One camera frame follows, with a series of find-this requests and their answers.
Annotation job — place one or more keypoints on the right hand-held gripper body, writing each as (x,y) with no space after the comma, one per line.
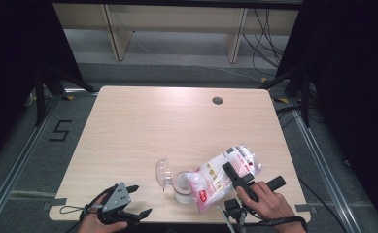
(275,183)

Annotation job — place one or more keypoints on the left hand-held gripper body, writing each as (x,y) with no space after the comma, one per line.
(118,197)

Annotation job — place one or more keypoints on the red and white spouted pouch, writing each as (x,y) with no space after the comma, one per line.
(215,181)

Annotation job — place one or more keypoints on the clear glass jar with lid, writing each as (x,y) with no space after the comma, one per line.
(180,186)

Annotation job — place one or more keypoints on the person's right hand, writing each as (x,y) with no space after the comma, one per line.
(270,204)

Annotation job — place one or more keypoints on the person's left hand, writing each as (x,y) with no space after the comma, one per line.
(91,225)

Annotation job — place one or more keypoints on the grey tape strip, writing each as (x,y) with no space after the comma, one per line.
(303,208)
(58,201)

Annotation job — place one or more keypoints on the grey round table grommet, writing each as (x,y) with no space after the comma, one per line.
(217,100)

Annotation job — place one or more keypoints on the black metal stand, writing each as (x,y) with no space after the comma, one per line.
(40,97)
(305,100)

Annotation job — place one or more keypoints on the yellow and black floor marker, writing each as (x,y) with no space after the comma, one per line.
(264,79)

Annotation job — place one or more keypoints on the dark curtain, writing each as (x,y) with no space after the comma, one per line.
(15,48)
(355,81)

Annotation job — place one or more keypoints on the beige wooden shelf unit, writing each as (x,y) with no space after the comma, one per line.
(121,35)

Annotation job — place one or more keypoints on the silver metal floor rail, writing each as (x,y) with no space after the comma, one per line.
(21,158)
(322,168)

